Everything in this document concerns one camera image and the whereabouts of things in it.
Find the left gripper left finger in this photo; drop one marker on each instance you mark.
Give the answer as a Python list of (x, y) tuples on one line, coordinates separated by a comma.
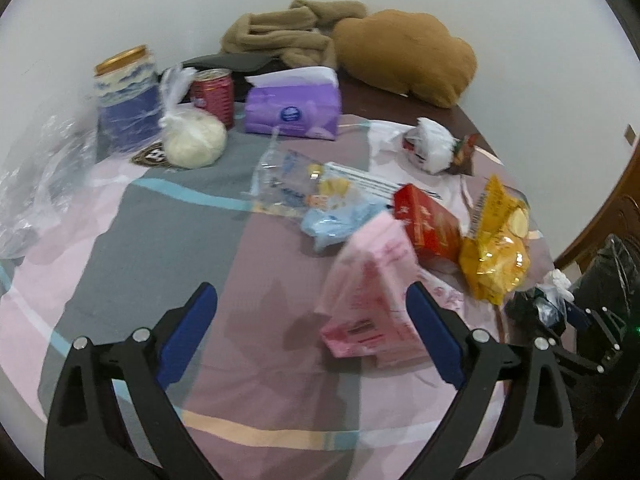
[(86, 435)]

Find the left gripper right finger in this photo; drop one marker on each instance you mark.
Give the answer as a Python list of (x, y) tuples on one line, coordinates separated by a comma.
[(534, 435)]

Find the white tissue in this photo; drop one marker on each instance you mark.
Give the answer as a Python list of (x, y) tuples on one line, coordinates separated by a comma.
[(558, 281)]

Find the yellow chip bag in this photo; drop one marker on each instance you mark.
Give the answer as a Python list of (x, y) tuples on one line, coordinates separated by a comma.
[(494, 256)]

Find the pink paper bag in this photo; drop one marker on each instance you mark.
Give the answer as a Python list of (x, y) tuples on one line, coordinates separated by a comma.
[(364, 296)]

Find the red cardboard box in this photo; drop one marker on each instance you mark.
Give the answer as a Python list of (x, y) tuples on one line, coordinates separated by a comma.
[(433, 230)]

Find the light blue wrapper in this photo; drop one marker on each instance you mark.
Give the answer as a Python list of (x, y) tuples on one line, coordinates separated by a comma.
[(332, 227)]

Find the white blue medicine box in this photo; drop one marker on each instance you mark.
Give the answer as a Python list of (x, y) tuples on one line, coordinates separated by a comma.
[(375, 186)]

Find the black trash bag bin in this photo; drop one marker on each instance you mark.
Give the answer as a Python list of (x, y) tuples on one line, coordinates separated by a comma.
[(611, 280)]

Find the white plastic bag with trash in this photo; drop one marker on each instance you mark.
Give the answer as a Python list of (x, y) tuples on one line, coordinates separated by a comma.
[(425, 149)]

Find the patchwork tablecloth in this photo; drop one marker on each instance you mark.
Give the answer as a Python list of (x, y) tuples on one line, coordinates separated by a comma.
[(262, 398)]

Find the clear crumpled plastic bag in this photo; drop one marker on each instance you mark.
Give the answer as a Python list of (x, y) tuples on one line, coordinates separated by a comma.
[(44, 169)]

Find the patterned round coaster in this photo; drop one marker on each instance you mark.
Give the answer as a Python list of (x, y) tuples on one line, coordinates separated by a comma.
[(151, 156)]

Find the clear printed plastic wrapper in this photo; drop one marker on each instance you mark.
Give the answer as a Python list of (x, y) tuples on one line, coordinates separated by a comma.
[(287, 183)]

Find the white dough in plastic bag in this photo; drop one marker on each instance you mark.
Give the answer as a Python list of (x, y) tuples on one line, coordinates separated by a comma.
[(192, 138)]

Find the blue white gold-lid canister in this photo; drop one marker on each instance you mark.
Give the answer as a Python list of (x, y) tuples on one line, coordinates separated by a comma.
[(128, 94)]

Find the red drink can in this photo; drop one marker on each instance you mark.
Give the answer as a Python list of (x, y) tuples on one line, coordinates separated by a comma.
[(212, 90)]

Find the brown cloud-shaped pillow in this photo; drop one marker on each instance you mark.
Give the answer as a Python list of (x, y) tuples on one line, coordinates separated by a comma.
[(406, 53)]

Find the purple tissue pack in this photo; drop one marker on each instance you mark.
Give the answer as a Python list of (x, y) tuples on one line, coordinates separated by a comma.
[(304, 102)]

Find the black flat case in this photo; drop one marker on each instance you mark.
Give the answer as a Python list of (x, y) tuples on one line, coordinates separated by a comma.
[(241, 66)]

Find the beige fleece blanket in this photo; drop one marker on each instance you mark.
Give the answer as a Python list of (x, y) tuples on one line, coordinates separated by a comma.
[(298, 37)]

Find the wall socket plate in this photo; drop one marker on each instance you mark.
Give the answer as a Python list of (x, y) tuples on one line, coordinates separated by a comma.
[(630, 136)]

